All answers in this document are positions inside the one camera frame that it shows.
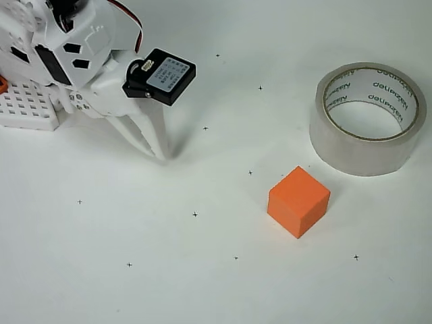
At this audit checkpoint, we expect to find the orange cube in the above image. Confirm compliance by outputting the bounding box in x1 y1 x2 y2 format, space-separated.
267 165 331 240

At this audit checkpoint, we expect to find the clear packing tape roll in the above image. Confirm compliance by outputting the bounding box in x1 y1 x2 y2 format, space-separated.
309 61 428 177

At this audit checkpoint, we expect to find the red and black servo cable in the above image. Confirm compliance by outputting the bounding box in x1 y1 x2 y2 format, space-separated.
107 0 145 54

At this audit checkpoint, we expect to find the white perforated base plate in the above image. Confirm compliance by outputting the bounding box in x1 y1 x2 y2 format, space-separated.
0 80 60 132

